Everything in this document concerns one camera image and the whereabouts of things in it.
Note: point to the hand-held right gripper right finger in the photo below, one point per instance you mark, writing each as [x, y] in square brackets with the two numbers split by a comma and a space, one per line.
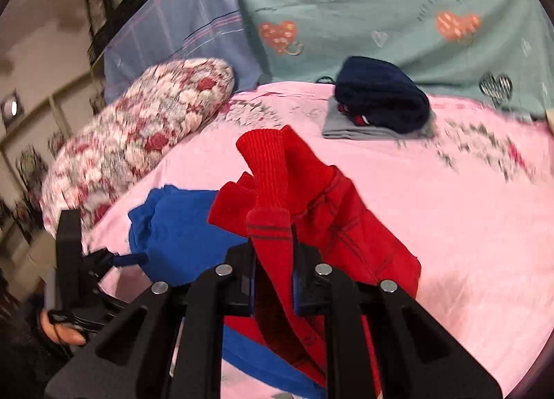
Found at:
[303, 291]

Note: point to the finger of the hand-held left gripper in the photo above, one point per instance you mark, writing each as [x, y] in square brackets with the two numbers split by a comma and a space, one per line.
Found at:
[127, 260]

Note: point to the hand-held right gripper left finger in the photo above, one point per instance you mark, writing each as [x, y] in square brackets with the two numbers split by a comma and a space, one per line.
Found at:
[242, 291]

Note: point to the blue and red pants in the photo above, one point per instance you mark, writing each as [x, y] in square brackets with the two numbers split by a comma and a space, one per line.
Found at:
[311, 191]

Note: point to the person's left forearm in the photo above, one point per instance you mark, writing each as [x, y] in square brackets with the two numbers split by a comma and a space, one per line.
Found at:
[26, 360]

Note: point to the person's left hand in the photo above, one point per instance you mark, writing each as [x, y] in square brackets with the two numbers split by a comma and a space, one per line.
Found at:
[56, 325]

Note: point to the red floral quilt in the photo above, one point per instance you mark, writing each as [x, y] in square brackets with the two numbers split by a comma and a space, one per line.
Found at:
[143, 131]

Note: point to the pink floral bedsheet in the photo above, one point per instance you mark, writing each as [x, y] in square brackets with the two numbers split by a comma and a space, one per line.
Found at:
[454, 230]

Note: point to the folded grey garment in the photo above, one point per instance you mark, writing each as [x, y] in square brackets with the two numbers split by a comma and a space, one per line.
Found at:
[342, 128]

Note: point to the folded navy garment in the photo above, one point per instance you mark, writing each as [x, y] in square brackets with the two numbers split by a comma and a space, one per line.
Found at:
[381, 96]

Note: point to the blue plaid sheet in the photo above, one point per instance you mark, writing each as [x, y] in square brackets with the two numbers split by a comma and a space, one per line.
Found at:
[181, 27]

